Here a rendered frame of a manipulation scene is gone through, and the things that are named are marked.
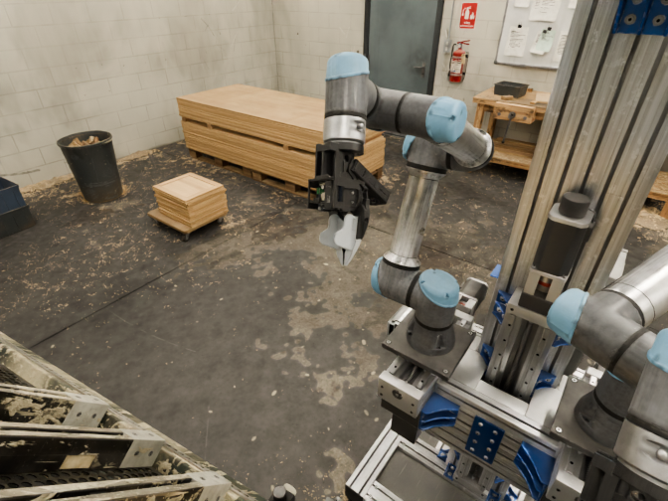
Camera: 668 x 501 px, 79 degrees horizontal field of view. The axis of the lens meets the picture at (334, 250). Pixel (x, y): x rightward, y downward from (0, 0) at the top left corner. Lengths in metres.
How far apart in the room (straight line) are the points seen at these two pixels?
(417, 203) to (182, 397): 1.88
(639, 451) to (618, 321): 0.19
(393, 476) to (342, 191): 1.52
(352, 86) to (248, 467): 1.92
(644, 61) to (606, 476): 0.77
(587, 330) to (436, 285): 0.59
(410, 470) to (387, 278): 1.04
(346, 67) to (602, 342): 0.56
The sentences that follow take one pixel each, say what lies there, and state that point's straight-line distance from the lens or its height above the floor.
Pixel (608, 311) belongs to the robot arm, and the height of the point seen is 1.60.
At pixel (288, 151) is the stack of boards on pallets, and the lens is 4.40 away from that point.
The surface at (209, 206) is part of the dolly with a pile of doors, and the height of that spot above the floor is 0.26.
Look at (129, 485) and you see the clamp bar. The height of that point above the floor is 1.20.
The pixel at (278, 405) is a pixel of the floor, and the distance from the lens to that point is 2.44.
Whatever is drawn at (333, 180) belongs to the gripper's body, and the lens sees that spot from 0.69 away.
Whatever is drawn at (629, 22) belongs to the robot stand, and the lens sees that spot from 1.03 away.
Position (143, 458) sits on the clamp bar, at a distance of 1.29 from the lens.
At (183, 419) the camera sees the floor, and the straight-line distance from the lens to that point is 2.51.
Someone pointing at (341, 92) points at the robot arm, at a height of 1.82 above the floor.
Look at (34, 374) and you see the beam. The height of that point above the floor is 0.90.
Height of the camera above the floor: 1.98
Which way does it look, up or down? 34 degrees down
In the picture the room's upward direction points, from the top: straight up
